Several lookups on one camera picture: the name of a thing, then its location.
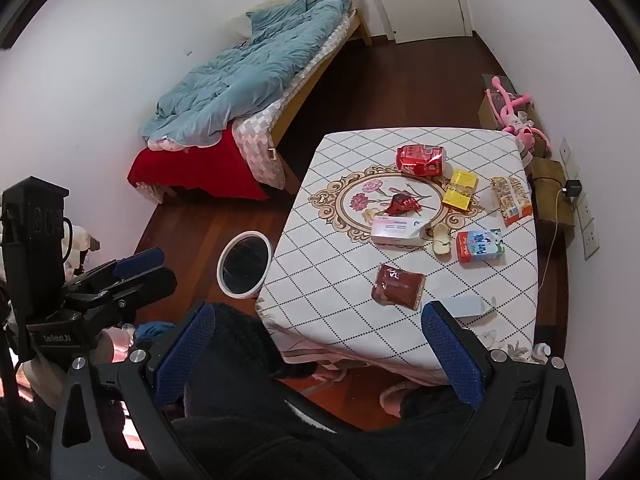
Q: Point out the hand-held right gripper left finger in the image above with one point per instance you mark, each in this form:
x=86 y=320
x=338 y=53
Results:
x=185 y=355

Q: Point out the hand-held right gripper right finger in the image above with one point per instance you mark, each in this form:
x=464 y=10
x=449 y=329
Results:
x=450 y=355

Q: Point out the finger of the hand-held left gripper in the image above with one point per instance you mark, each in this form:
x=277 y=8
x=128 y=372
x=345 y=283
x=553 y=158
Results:
x=155 y=284
x=142 y=259

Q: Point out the white round trash bin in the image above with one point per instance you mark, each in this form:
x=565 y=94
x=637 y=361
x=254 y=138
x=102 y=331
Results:
x=245 y=265

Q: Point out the yellow cigarette box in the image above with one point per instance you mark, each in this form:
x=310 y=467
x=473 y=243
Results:
x=460 y=190

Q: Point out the orange snack packet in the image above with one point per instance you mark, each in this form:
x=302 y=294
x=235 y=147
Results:
x=511 y=201

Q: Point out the blue cloth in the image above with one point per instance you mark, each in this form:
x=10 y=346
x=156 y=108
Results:
x=152 y=331

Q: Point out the white fluffy object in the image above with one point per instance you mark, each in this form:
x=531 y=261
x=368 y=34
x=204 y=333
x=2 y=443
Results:
x=80 y=245

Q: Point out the light blue small box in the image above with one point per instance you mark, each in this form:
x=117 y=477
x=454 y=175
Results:
x=467 y=306

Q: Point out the pink slipper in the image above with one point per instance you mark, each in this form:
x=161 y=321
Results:
x=397 y=397

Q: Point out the dark red food packet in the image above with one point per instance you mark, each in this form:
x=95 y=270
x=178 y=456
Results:
x=397 y=286

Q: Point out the red blanket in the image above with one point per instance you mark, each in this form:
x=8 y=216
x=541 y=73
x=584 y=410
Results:
x=200 y=165

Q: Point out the red and blue milk carton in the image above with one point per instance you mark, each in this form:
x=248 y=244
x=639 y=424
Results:
x=479 y=247

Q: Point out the white and pink carton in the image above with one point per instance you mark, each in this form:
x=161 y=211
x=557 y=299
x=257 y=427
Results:
x=397 y=231

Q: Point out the patterned white tablecloth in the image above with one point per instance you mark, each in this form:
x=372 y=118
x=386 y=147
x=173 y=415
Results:
x=325 y=270

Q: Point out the black fleece garment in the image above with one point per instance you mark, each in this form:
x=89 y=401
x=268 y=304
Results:
x=310 y=440

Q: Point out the clear plastic wrapper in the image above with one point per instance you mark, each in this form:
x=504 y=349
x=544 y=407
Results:
x=487 y=202

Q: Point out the crumpled red wrapper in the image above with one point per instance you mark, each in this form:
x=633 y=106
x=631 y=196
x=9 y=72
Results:
x=401 y=204

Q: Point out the bed with blue blanket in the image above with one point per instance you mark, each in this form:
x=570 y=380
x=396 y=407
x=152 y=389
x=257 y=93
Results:
x=255 y=142

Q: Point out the cardboard box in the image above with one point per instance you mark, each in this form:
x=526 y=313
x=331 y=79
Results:
x=487 y=110
x=550 y=195

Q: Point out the crushed red soda can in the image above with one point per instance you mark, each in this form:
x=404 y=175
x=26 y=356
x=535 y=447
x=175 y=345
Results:
x=420 y=160

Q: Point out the blue duvet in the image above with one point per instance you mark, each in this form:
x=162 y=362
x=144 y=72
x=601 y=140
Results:
x=240 y=80

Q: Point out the pink plush toy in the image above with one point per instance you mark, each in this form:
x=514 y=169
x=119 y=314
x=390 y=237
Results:
x=515 y=110

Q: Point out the white door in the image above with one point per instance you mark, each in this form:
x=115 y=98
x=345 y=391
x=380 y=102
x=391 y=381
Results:
x=420 y=0

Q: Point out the white wall socket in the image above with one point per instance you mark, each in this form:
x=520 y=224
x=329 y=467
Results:
x=567 y=157
x=587 y=230

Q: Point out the black wall charger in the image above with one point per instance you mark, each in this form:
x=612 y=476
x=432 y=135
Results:
x=572 y=188

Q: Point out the wooden bed frame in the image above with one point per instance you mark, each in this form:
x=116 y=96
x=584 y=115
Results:
x=300 y=105

